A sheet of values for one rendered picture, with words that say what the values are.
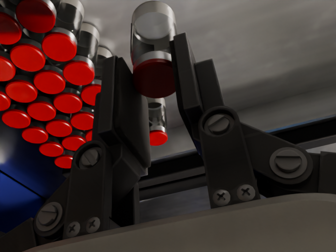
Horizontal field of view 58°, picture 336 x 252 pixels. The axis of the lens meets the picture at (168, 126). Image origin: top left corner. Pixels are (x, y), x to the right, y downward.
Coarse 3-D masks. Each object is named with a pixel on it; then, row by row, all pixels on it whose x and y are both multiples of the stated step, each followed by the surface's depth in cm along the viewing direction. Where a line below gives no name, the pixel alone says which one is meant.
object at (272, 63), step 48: (96, 0) 21; (144, 0) 21; (192, 0) 22; (240, 0) 22; (288, 0) 22; (192, 48) 25; (240, 48) 25; (288, 48) 26; (240, 96) 30; (288, 96) 30; (192, 144) 31
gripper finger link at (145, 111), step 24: (120, 72) 11; (96, 96) 12; (120, 96) 11; (144, 96) 14; (96, 120) 11; (120, 120) 10; (144, 120) 13; (120, 144) 10; (144, 144) 12; (120, 168) 10; (144, 168) 12; (120, 192) 11; (48, 216) 9
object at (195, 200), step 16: (192, 176) 38; (144, 192) 39; (160, 192) 39; (176, 192) 38; (192, 192) 46; (144, 208) 49; (160, 208) 49; (176, 208) 50; (192, 208) 50; (208, 208) 51
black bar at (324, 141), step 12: (288, 132) 35; (300, 132) 35; (312, 132) 34; (324, 132) 34; (300, 144) 34; (312, 144) 34; (324, 144) 35; (192, 156) 38; (156, 168) 38; (168, 168) 38; (180, 168) 37; (192, 168) 37; (144, 180) 38; (156, 180) 38; (168, 180) 38
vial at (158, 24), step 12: (144, 12) 14; (156, 12) 14; (168, 12) 14; (132, 24) 14; (144, 24) 13; (156, 24) 13; (168, 24) 14; (132, 36) 14; (144, 36) 13; (156, 36) 13; (168, 36) 13; (132, 48) 13; (144, 48) 13; (156, 48) 13; (168, 48) 13; (132, 60) 13; (144, 60) 12
